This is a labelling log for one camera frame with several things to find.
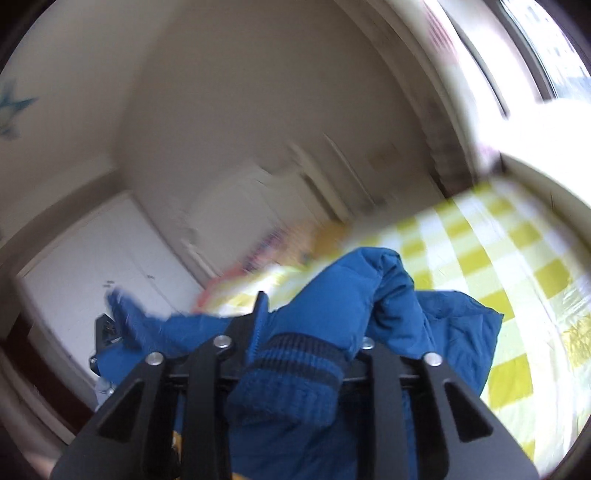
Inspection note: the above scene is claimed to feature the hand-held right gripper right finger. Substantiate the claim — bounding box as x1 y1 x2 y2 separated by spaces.
344 337 541 480

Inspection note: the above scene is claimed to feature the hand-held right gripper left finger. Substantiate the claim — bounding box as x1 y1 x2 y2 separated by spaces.
50 291 269 480

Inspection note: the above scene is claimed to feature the blue quilted jacket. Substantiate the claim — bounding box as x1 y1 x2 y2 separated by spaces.
95 247 504 480

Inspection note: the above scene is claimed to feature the white wardrobe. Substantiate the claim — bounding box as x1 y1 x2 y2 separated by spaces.
16 191 204 411

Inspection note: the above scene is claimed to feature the patterned colourful pillow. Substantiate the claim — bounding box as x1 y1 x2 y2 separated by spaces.
259 231 296 268

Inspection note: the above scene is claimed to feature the yellow pillow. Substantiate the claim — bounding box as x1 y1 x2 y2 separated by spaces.
314 224 356 252

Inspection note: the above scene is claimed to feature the white bed headboard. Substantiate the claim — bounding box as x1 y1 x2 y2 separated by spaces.
182 161 352 287

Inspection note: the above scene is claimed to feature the yellow white checked blanket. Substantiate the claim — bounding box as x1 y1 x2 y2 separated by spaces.
217 180 587 467

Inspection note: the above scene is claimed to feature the white window sill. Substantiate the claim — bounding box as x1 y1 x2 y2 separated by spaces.
475 99 591 232

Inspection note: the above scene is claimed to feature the printed beige curtain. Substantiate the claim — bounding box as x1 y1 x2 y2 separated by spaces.
332 0 513 199

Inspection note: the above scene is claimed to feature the dark framed window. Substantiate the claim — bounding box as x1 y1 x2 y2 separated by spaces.
438 0 591 100

